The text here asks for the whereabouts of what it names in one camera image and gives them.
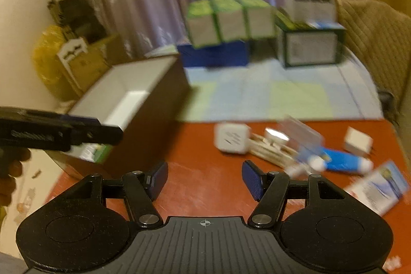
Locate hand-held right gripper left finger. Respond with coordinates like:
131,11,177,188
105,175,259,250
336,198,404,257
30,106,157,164
61,162,169,228

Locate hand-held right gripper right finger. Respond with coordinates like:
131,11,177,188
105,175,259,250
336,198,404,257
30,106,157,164
241,160,350,228

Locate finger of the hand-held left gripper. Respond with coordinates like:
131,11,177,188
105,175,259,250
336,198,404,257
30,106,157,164
65,114,124,147

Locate brown and white box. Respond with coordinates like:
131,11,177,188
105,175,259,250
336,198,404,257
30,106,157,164
51,55,191,180

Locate small blue packet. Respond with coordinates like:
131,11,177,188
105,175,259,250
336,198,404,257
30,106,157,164
279,116,322,163

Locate blue and white medicine box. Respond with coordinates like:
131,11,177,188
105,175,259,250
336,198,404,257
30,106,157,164
345,161,410,217

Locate person's left hand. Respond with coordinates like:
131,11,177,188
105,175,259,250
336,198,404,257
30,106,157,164
0,148,31,207

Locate wooden clothespins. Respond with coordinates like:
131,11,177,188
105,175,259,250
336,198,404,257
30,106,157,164
250,132,304,167

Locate white square adapter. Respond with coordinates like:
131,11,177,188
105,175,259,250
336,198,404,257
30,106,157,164
214,122,251,155

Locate cream printed bed sheet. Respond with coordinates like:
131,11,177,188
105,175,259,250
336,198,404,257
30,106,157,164
0,101,84,258

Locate yellow plastic bag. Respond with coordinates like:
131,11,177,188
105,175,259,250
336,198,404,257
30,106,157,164
32,25,81,101

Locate brown cardboard box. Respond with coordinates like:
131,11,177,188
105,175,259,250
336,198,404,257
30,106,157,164
56,33,129,98

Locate white carved chair back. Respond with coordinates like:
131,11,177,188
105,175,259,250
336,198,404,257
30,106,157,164
56,38,89,91

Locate pale plaid blanket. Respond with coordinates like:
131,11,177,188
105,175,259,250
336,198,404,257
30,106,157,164
144,46,384,124

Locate blue and white tube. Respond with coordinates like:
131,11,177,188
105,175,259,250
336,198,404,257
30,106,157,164
308,148,375,174

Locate small white cube box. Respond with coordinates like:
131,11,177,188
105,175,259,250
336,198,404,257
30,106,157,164
343,127,373,156

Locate dark handbag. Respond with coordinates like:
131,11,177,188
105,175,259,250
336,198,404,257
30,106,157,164
46,0,108,45

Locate blue cardboard box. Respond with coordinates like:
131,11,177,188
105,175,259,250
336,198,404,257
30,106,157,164
177,40,251,68

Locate dark green box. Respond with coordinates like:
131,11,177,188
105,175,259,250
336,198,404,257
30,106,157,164
274,9,347,68

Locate stack of green tissue packs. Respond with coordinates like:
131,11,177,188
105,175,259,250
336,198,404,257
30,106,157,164
185,0,277,49

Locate beige quilted cushion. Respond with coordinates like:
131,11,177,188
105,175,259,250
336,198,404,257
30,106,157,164
335,0,411,133

